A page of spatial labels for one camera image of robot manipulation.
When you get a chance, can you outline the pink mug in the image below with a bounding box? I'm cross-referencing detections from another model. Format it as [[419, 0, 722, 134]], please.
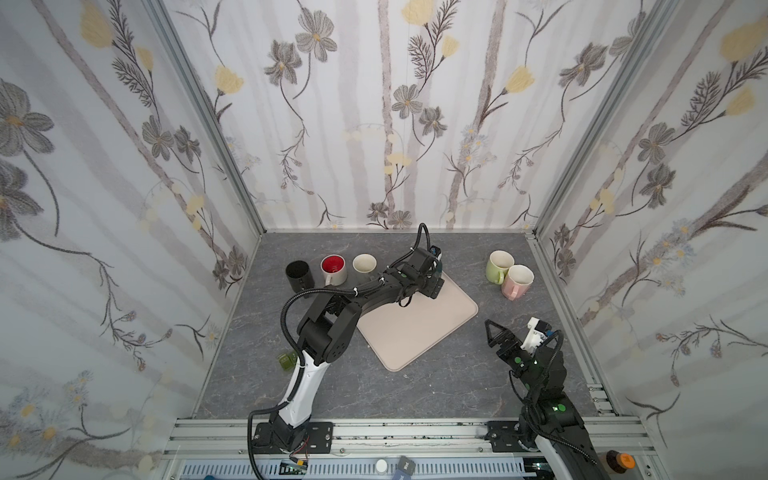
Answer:
[[501, 265, 535, 300]]

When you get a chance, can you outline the grey mug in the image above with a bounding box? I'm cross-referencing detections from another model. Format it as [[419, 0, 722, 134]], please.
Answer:
[[352, 253, 378, 283]]

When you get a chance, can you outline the light green mug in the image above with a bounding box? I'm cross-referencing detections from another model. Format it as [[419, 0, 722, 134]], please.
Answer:
[[485, 250, 515, 285]]

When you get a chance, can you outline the white mug red inside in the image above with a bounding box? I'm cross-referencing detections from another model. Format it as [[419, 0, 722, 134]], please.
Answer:
[[320, 254, 348, 287]]

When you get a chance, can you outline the black mug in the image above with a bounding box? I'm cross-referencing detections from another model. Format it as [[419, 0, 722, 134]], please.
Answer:
[[285, 260, 315, 293]]

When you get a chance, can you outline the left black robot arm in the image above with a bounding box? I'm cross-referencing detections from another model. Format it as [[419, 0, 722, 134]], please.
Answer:
[[246, 223, 444, 479]]

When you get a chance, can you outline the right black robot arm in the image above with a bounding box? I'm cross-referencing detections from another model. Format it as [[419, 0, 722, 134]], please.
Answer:
[[484, 319, 608, 479]]

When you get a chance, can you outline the beige plastic tray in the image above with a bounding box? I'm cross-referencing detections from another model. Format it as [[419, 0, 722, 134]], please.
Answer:
[[358, 275, 479, 372]]

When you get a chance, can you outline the orange capped roll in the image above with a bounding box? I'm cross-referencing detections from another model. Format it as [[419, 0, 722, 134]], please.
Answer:
[[600, 450, 637, 475]]

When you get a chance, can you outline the green square block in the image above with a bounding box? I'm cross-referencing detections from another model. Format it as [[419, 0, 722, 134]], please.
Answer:
[[277, 351, 298, 372]]

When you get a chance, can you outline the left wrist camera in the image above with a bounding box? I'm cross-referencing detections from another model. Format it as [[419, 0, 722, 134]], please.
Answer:
[[428, 245, 442, 262]]

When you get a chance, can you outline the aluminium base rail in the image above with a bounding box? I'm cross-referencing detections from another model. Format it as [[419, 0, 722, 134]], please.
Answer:
[[161, 418, 667, 480]]

